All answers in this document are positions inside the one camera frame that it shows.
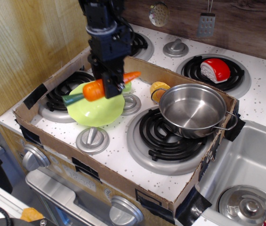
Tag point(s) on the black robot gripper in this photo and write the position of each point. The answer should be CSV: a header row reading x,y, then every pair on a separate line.
x,y
110,44

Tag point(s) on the orange plastic toy carrot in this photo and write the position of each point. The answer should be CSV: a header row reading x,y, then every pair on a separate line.
x,y
95,90

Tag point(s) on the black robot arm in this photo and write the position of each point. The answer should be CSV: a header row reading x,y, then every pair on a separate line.
x,y
103,12

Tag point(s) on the light green plastic plate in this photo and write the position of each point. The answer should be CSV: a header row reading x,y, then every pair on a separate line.
x,y
97,113

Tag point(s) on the green toy broccoli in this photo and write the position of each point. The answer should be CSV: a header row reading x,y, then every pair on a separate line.
x,y
127,87

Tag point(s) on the front left black burner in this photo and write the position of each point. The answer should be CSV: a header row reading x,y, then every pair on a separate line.
x,y
52,107

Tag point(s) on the black burner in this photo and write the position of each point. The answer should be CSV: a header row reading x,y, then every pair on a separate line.
x,y
52,107
153,145
238,83
141,46

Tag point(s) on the silver stovetop knob middle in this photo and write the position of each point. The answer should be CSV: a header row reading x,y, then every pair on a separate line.
x,y
132,104

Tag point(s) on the silver stovetop knob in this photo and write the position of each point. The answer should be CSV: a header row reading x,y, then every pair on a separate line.
x,y
132,104
92,140
175,49

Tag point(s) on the back left black burner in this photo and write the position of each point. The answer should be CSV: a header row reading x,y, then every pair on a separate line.
x,y
141,46

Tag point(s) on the yellow toy corn piece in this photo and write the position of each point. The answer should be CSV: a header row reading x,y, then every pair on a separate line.
x,y
157,89

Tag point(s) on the silver stovetop knob front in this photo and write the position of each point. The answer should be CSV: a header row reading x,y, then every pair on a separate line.
x,y
92,140

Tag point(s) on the silver stovetop knob back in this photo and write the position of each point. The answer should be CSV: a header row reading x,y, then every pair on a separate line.
x,y
175,49

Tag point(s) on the hanging round toy strainer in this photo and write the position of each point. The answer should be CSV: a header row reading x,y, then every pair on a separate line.
x,y
159,14

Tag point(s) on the front right black burner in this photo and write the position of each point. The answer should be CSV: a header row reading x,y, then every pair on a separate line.
x,y
153,145

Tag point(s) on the back right black burner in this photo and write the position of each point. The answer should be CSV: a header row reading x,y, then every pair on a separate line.
x,y
238,83

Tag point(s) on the stainless steel pot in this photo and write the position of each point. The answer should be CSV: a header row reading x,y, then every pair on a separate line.
x,y
195,111

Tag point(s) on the silver oven knob left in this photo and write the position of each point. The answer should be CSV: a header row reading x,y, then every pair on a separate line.
x,y
34,158

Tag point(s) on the silver oven knob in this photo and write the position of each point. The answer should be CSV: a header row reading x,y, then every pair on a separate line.
x,y
124,213
34,158

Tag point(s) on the hanging grey toy spatula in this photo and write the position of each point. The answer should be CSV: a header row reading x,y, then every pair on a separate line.
x,y
206,22

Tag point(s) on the red white toy cheese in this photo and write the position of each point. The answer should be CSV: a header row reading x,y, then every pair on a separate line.
x,y
215,70

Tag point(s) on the brown cardboard fence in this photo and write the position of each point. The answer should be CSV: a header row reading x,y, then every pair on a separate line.
x,y
112,171

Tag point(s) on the silver oven knob right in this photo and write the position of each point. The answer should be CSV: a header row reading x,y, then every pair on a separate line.
x,y
124,213

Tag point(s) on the yellow object bottom left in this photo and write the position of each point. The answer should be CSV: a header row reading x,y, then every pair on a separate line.
x,y
31,214

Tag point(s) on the grey toy sink basin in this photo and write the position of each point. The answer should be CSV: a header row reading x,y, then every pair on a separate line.
x,y
238,162

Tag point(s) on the silver pot lid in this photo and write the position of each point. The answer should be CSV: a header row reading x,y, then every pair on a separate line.
x,y
245,205

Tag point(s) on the silver oven door handle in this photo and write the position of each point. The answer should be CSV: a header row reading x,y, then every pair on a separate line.
x,y
60,196

